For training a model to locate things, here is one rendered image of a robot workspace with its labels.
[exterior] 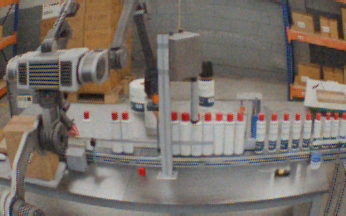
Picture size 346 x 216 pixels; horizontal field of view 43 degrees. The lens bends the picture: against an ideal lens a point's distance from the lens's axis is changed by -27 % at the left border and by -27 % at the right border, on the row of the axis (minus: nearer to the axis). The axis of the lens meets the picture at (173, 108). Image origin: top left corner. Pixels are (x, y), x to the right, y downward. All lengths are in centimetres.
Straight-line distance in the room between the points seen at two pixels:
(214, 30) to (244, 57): 52
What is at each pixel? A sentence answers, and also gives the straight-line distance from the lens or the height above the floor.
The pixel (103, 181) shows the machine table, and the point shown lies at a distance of 260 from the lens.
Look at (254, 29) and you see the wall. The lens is 705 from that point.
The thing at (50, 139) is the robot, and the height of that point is 115.
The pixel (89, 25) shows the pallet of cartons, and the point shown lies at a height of 96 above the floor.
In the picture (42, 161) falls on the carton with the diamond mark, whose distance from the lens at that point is 253.
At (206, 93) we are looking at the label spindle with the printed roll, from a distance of 324.
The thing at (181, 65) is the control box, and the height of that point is 135.
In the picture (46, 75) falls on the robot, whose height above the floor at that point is 144.
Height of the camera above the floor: 199
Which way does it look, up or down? 19 degrees down
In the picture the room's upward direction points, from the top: 2 degrees counter-clockwise
